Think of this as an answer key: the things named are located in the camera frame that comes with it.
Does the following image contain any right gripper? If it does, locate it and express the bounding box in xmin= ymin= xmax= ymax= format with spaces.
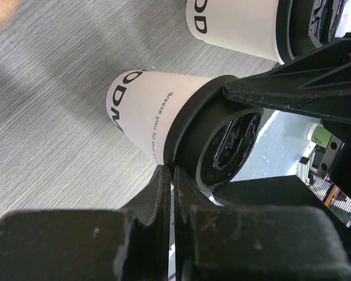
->
xmin=213 ymin=111 xmax=351 ymax=254

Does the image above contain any black cup lid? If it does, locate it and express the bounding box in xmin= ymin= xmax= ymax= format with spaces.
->
xmin=164 ymin=75 xmax=263 ymax=191
xmin=276 ymin=0 xmax=346 ymax=64

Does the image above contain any white paper cup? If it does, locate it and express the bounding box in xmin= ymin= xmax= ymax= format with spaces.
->
xmin=106 ymin=70 xmax=214 ymax=165
xmin=185 ymin=0 xmax=287 ymax=64

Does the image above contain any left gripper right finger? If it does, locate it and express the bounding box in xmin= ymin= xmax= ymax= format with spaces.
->
xmin=174 ymin=166 xmax=222 ymax=280

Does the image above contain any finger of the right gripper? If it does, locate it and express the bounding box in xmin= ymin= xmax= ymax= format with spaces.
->
xmin=223 ymin=38 xmax=351 ymax=124

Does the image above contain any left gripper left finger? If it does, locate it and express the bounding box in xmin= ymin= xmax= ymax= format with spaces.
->
xmin=116 ymin=166 xmax=171 ymax=280

